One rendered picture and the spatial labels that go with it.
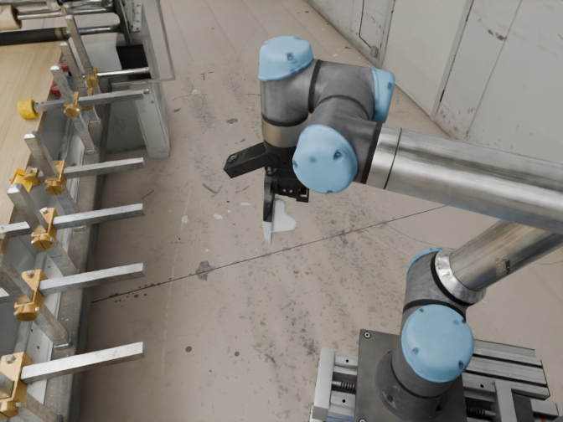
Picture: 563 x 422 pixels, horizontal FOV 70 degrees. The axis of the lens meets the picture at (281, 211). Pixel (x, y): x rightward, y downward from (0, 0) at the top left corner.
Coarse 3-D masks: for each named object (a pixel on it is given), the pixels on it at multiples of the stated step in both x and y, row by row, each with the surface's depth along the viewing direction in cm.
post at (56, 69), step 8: (56, 64) 163; (56, 72) 163; (56, 80) 165; (64, 80) 166; (64, 88) 168; (64, 96) 171; (72, 96) 173; (72, 104) 174; (72, 120) 179; (80, 120) 180; (80, 128) 183; (80, 136) 186; (88, 136) 187; (88, 144) 189
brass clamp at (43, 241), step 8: (48, 208) 131; (48, 216) 128; (56, 216) 132; (48, 224) 126; (48, 232) 124; (56, 232) 130; (40, 240) 122; (48, 240) 123; (40, 248) 124; (48, 248) 125
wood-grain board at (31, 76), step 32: (0, 64) 213; (32, 64) 213; (0, 96) 191; (32, 96) 191; (0, 128) 173; (32, 128) 173; (0, 160) 159; (32, 160) 162; (0, 192) 146; (0, 224) 135
